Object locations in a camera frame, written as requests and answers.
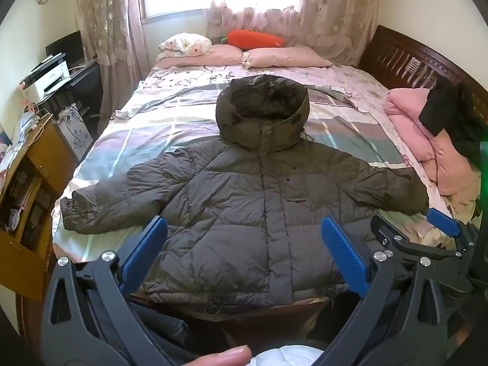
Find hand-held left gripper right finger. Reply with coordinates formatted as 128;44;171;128
316;216;447;366

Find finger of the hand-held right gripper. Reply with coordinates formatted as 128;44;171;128
426;208;482;262
371;213;459;260

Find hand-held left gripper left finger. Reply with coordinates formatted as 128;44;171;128
40;216;173;366

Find olive hooded puffer jacket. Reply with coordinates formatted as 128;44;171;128
60;74;431;311

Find person's left hand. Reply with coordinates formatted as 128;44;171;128
186;345;253;366

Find dark cloth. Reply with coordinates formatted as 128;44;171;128
127;300;192;366

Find black garment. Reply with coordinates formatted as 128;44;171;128
418;75;486;169

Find bed with patterned sheet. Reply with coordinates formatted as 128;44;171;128
51;80;424;271

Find folded pink comforter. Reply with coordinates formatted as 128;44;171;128
385;88;484;218

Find white padded cloth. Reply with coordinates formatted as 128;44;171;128
248;345;325;366

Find floral storage box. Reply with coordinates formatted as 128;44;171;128
57;103;93;161

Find yellow wooden cabinet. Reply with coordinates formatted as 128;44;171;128
0;116;79;303

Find pile of papers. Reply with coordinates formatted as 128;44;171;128
13;111;43;150

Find pink cartoon bedsheet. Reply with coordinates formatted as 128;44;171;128
114;63;424;187

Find dark wooden headboard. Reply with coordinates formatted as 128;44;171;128
358;25;488;126

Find black desk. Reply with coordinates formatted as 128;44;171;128
36;59;104;138

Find white printer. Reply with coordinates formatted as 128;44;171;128
23;61;71;102

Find pink pillow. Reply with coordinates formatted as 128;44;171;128
242;45;333;70
156;44;245;69

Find floral white pillow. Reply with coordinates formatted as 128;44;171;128
158;32;213;60

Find pink floral lace curtain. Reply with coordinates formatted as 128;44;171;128
206;0;382;68
72;0;152;126

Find black monitor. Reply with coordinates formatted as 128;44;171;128
45;30;85;66

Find orange carrot plush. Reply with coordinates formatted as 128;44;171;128
219;29;286;51

